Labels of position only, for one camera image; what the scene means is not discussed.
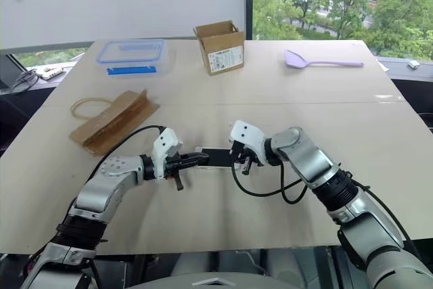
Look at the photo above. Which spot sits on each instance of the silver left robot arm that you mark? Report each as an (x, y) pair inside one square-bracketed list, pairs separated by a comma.
[(101, 187)]

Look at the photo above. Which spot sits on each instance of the dark window frame post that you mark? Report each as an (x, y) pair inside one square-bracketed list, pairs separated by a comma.
[(248, 1)]

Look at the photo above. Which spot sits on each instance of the white roller blind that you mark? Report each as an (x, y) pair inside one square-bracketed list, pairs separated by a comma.
[(118, 1)]

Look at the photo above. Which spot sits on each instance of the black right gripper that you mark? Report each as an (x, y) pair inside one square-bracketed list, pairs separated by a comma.
[(241, 153)]

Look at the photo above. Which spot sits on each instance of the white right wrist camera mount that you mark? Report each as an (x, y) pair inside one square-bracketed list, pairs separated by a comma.
[(247, 133)]

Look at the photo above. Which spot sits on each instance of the white power strip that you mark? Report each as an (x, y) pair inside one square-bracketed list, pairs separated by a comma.
[(50, 73)]

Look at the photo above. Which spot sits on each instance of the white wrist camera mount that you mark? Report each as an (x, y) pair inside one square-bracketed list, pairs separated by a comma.
[(164, 147), (247, 133)]

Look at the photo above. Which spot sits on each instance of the clear container with blue lid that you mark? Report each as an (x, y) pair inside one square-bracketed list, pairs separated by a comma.
[(132, 53)]

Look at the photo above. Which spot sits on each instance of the purple plastic spoon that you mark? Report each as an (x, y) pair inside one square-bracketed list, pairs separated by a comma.
[(294, 59)]

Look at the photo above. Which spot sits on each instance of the brown paper bag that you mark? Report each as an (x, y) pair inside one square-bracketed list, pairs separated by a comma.
[(115, 123)]

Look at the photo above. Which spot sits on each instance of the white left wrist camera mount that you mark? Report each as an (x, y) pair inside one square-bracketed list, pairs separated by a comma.
[(164, 147)]

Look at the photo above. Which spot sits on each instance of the open cardboard box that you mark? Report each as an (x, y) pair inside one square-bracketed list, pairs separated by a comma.
[(225, 55)]

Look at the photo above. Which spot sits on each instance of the white smartphone with black screen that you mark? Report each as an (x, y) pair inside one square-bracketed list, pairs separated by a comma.
[(220, 157)]

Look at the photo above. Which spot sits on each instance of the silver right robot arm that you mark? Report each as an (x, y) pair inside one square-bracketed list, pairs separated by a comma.
[(304, 157)]

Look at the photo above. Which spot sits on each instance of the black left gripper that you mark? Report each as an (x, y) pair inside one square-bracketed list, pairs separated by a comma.
[(173, 165)]

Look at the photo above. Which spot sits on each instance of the small grey metal object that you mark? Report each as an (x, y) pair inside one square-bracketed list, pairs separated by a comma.
[(414, 64)]

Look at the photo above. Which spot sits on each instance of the clear phone case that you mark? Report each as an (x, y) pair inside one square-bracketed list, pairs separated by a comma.
[(216, 168)]

